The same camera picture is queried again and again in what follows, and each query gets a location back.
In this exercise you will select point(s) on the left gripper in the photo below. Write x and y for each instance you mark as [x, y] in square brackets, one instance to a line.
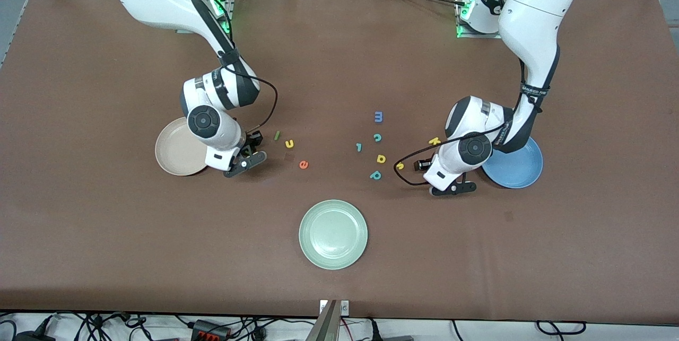
[424, 164]

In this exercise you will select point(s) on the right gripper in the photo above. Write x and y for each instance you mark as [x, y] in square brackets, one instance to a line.
[253, 142]

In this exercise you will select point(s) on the yellow foam letter k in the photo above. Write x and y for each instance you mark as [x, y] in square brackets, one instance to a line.
[434, 141]

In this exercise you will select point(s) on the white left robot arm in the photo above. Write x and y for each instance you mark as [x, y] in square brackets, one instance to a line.
[536, 12]

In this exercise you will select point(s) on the teal foam letter p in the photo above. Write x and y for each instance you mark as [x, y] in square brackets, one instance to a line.
[375, 175]

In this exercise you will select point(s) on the blue foam letter m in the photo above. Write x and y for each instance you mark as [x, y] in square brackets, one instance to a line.
[379, 116]

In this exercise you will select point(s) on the brown plate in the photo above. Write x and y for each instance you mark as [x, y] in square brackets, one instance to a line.
[175, 152]

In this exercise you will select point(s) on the blue plate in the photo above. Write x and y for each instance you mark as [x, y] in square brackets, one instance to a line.
[522, 168]

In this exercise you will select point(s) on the pale green plate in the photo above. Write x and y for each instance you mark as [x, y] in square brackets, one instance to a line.
[333, 234]

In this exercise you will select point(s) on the black red power strip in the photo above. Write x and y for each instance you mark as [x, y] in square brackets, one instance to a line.
[209, 330]

